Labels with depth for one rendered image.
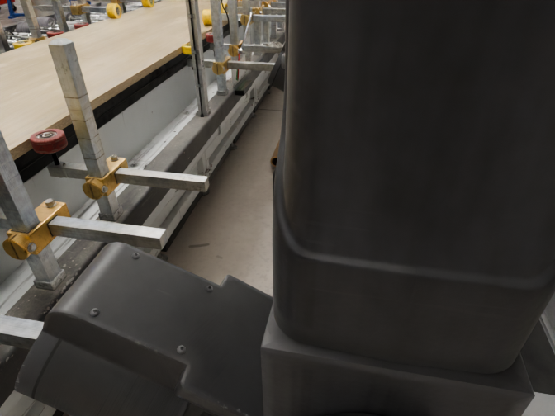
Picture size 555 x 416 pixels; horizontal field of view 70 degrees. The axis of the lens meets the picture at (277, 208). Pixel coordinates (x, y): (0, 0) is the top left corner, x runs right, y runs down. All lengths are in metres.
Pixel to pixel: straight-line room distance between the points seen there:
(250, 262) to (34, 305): 1.19
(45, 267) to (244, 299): 0.81
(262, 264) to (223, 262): 0.19
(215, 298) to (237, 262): 1.81
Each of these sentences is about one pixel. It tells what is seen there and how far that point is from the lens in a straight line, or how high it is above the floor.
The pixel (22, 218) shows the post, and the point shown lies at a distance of 0.88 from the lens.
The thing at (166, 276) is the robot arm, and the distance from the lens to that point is 0.16.
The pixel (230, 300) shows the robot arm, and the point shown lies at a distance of 0.16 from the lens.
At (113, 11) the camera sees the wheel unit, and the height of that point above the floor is 0.94.
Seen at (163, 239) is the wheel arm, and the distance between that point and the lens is 0.81.
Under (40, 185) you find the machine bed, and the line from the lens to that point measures 1.25.
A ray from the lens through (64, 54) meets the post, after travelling 0.97.
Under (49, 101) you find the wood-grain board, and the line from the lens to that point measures 1.44.
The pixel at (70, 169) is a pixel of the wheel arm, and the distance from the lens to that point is 1.17.
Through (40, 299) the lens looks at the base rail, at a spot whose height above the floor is 0.70.
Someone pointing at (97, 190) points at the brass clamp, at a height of 0.81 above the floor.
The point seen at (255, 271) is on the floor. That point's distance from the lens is 1.92.
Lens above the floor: 1.33
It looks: 35 degrees down
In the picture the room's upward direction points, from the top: straight up
